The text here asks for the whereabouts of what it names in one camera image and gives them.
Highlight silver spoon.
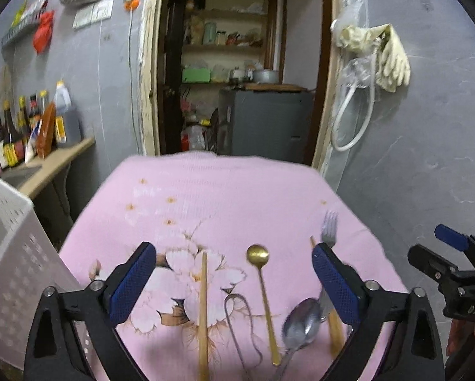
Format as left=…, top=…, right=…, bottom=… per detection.
left=272, top=297, right=322, bottom=381

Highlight silver fork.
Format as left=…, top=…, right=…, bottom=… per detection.
left=319, top=211, right=338, bottom=323

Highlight gold spoon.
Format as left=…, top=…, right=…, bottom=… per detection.
left=246, top=244, right=281, bottom=366

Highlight thin metal wire utensil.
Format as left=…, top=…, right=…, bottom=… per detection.
left=224, top=293, right=264, bottom=381

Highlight white perforated utensil holder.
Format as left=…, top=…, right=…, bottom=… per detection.
left=0, top=180, right=81, bottom=369

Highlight person's right hand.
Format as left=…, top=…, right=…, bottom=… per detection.
left=446, top=319, right=475, bottom=357

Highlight pink floral cloth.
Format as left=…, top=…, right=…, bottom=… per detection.
left=61, top=152, right=404, bottom=380

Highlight steel sink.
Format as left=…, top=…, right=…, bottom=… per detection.
left=0, top=166, right=42, bottom=189

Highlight orange snack pouch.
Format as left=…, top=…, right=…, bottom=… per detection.
left=37, top=102, right=57, bottom=159

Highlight cream rubber gloves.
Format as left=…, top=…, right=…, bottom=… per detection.
left=336, top=23, right=411, bottom=93

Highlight large oil jug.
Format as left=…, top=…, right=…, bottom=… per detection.
left=54, top=80, right=82, bottom=148

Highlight grey cabinet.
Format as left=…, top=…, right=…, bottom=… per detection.
left=216, top=89, right=313, bottom=164

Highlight dark soy sauce bottle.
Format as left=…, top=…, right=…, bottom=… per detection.
left=3, top=100, right=24, bottom=168

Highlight green box on shelf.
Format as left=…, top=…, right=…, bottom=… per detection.
left=182, top=68, right=211, bottom=84

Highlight metal pot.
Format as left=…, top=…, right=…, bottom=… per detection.
left=253, top=69, right=280, bottom=84

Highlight red plastic bag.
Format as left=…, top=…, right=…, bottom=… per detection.
left=32, top=10, right=55, bottom=54

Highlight green jar on shelf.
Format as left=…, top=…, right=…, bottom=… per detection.
left=203, top=22, right=218, bottom=45

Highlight white hose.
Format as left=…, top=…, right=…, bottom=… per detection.
left=331, top=39, right=381, bottom=153

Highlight wall switch plate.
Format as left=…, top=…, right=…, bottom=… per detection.
left=72, top=0, right=114, bottom=30

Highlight orange wall hook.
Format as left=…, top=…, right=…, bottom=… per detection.
left=124, top=0, right=140, bottom=12

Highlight grey wall shelf rack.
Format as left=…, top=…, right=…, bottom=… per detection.
left=1, top=8, right=46, bottom=48

